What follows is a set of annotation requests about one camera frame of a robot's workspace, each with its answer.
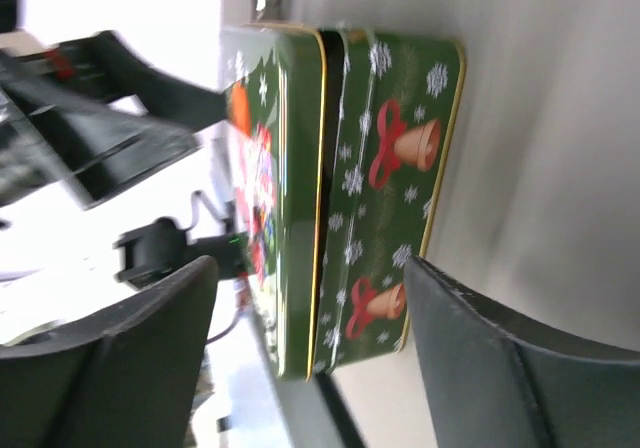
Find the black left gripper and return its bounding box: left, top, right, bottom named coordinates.
left=1, top=30, right=228, bottom=209

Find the gold tin lid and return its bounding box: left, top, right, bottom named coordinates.
left=221, top=23, right=328, bottom=379

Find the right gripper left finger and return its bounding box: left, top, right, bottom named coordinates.
left=1, top=256, right=218, bottom=447

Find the square green cookie tin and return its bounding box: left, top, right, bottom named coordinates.
left=311, top=29, right=466, bottom=372

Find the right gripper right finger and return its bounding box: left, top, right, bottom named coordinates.
left=404, top=256, right=639, bottom=448

